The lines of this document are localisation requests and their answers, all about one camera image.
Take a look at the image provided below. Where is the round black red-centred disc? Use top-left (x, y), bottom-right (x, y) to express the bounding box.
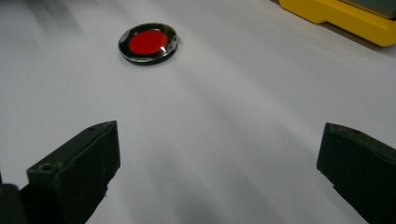
top-left (118, 21), bottom-right (179, 66)

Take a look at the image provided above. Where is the yellow plastic box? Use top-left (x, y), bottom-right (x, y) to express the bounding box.
top-left (277, 0), bottom-right (396, 48)

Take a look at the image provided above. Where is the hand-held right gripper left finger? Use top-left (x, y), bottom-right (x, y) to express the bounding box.
top-left (19, 120), bottom-right (121, 224)

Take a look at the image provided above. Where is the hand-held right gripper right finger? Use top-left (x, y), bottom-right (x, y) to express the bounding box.
top-left (316, 122), bottom-right (396, 224)

